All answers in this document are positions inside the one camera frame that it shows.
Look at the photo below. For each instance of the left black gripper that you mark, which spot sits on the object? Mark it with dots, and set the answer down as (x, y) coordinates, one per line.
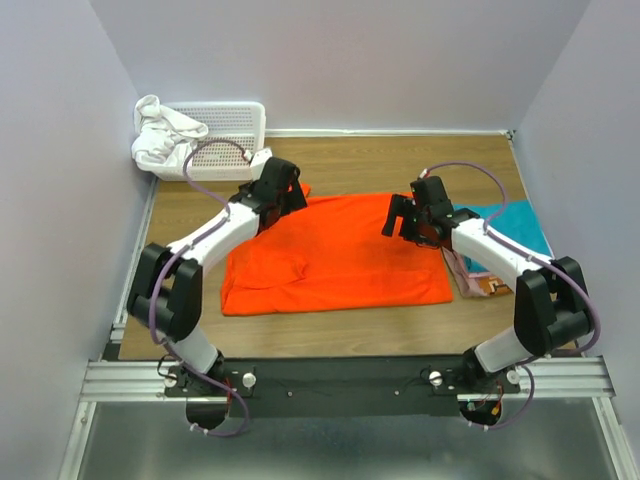
(293, 200)

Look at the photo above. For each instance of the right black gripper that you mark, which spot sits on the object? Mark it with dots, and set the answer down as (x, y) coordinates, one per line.
(400, 205)

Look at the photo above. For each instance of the orange t shirt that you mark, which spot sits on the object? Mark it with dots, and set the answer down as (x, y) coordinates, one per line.
(330, 256)

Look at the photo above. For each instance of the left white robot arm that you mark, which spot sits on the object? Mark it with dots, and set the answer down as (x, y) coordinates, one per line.
(166, 294)

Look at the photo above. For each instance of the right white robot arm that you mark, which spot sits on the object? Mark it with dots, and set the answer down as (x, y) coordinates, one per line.
(552, 306)

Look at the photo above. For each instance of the white plastic basket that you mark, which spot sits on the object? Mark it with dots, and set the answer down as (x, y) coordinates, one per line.
(234, 127)

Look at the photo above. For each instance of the pink folded t shirt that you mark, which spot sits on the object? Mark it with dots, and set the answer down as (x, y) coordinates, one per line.
(473, 285)

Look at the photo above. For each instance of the teal folded t shirt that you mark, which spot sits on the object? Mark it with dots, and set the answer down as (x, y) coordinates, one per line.
(518, 221)

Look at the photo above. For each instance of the white t shirt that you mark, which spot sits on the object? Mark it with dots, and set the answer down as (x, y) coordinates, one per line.
(165, 137)

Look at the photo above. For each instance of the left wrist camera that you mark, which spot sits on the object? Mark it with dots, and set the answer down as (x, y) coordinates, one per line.
(256, 161)

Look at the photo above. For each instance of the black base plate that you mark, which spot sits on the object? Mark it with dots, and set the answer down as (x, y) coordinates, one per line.
(357, 386)

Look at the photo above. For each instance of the aluminium frame rail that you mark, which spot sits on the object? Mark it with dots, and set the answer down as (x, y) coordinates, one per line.
(122, 381)

